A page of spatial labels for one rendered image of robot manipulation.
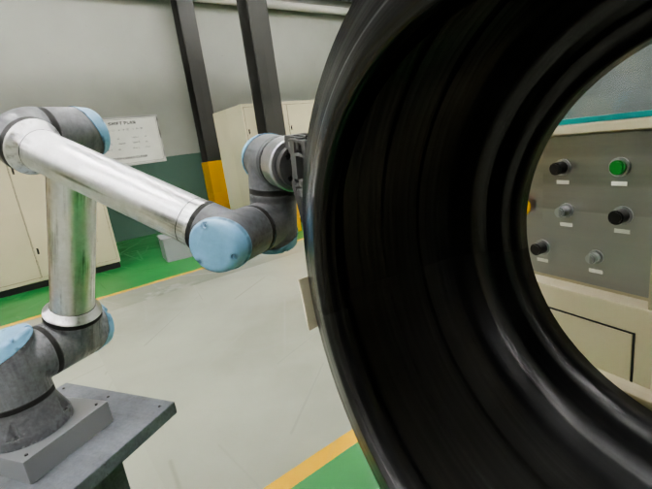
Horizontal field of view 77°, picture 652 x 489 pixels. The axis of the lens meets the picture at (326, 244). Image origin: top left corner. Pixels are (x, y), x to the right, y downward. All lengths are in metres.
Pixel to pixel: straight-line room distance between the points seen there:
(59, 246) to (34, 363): 0.31
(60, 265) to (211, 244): 0.66
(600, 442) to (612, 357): 0.53
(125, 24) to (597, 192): 8.39
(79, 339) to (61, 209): 0.39
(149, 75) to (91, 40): 1.00
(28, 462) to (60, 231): 0.56
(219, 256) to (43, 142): 0.45
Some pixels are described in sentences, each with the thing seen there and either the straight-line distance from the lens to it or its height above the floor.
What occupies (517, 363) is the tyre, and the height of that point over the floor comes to 0.99.
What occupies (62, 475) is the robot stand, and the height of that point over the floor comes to 0.60.
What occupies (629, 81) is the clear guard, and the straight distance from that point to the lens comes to 1.01.
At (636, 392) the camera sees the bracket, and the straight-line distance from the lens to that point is 0.67.
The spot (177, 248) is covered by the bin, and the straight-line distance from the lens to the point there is 5.87.
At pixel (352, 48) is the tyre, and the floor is 1.36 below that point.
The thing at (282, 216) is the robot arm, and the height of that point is 1.18.
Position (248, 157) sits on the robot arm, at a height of 1.29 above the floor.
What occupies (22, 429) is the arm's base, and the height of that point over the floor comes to 0.71.
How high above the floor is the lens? 1.30
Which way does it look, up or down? 14 degrees down
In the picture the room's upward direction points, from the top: 8 degrees counter-clockwise
